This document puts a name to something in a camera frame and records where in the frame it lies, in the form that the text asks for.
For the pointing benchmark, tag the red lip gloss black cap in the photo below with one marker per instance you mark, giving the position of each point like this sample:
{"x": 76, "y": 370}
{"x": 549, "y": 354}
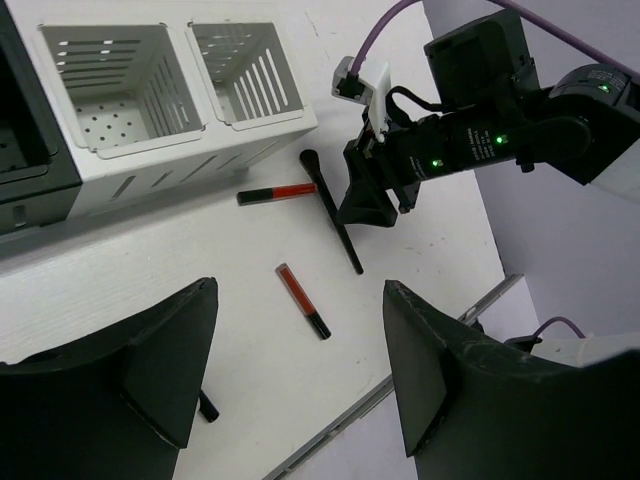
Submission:
{"x": 207, "y": 409}

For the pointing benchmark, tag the dark red lip gloss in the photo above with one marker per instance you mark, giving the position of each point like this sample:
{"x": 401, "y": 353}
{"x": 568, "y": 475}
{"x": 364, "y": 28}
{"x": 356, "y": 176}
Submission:
{"x": 302, "y": 300}

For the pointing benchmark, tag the angled makeup brush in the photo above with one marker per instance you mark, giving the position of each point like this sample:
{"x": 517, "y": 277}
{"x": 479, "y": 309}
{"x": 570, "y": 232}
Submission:
{"x": 309, "y": 160}

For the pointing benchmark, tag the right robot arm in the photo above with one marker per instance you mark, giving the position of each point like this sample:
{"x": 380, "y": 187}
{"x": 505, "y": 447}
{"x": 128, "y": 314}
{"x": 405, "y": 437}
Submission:
{"x": 491, "y": 109}

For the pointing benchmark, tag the white organizer box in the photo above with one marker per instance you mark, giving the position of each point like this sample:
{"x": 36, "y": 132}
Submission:
{"x": 148, "y": 108}

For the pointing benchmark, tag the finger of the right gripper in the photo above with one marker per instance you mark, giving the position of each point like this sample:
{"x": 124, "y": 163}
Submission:
{"x": 366, "y": 201}

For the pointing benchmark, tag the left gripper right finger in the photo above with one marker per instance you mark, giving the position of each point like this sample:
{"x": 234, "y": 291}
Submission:
{"x": 471, "y": 407}

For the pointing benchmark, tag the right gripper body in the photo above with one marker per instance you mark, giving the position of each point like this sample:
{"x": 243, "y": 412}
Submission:
{"x": 433, "y": 147}

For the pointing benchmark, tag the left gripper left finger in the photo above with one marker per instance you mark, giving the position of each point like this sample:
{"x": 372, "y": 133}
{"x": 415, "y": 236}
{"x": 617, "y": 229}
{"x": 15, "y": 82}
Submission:
{"x": 116, "y": 404}

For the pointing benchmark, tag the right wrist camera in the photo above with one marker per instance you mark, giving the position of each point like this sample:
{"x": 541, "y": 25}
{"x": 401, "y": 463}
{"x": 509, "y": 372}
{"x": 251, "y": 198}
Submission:
{"x": 369, "y": 88}

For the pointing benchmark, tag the black organizer box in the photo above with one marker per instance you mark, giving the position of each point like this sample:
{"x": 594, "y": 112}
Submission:
{"x": 39, "y": 179}

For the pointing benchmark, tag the red lip gloss tube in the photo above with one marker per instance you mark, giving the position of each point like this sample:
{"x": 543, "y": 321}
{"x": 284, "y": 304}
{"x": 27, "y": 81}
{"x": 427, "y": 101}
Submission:
{"x": 265, "y": 195}

